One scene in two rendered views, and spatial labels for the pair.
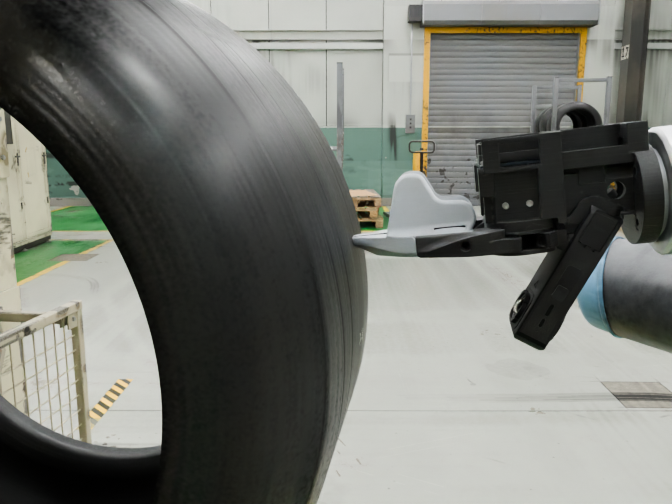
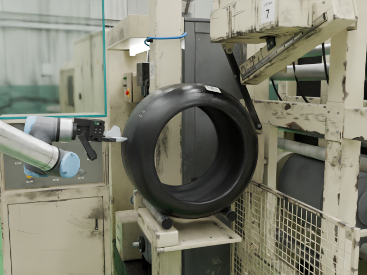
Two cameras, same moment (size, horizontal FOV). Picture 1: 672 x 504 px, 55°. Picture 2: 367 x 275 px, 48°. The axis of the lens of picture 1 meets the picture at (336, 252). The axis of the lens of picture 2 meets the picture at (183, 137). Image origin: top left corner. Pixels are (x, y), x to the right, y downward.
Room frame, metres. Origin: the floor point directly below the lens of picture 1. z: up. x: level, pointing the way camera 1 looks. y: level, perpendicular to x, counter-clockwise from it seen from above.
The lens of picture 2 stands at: (2.01, -0.55, 1.45)
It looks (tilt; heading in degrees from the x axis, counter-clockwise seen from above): 8 degrees down; 153
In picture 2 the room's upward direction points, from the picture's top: straight up
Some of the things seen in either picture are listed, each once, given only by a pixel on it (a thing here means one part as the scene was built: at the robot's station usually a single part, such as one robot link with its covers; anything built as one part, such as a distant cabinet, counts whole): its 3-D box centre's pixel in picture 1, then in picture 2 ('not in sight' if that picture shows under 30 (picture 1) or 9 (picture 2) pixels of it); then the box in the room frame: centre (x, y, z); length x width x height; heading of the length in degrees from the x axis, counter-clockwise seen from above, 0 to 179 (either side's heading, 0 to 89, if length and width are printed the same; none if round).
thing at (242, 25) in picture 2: not in sight; (264, 19); (0.63, 0.54, 1.71); 0.61 x 0.25 x 0.15; 171
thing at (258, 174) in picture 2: not in sight; (241, 160); (0.30, 0.68, 1.05); 0.20 x 0.15 x 0.30; 171
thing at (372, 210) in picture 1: (351, 207); not in sight; (9.44, -0.23, 0.22); 1.27 x 0.90 x 0.44; 0
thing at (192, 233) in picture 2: not in sight; (186, 229); (0.46, 0.27, 0.80); 0.37 x 0.36 x 0.02; 81
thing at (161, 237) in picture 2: not in sight; (155, 225); (0.44, 0.13, 0.84); 0.36 x 0.09 x 0.06; 171
